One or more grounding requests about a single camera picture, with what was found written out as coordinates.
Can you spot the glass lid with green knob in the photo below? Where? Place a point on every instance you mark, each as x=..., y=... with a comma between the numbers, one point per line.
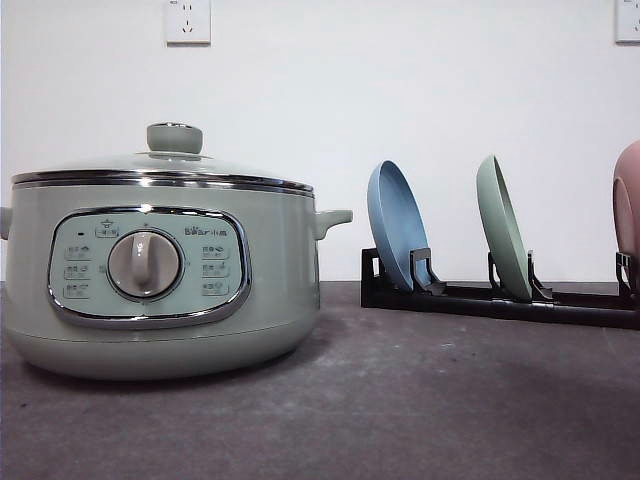
x=175, y=154

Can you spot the white wall socket right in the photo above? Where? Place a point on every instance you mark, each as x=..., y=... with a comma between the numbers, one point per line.
x=627, y=23

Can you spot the pale green electric steamer pot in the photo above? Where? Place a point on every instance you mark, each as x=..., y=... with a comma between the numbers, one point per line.
x=136, y=274

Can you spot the pink plate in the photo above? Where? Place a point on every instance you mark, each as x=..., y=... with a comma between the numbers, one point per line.
x=626, y=201

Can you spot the white wall socket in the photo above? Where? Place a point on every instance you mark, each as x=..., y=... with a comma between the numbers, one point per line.
x=188, y=23
x=627, y=23

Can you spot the white wall socket left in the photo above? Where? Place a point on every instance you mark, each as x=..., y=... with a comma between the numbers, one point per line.
x=188, y=23

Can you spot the grey table mat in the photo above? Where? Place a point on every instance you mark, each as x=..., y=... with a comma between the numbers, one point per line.
x=385, y=395

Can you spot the blue plate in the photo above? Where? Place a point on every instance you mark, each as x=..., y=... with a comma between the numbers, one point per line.
x=397, y=219

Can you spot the black plate rack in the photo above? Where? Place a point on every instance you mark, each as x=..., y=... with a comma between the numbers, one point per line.
x=427, y=293

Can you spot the green plate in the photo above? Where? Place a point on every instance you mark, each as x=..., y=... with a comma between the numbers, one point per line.
x=502, y=231

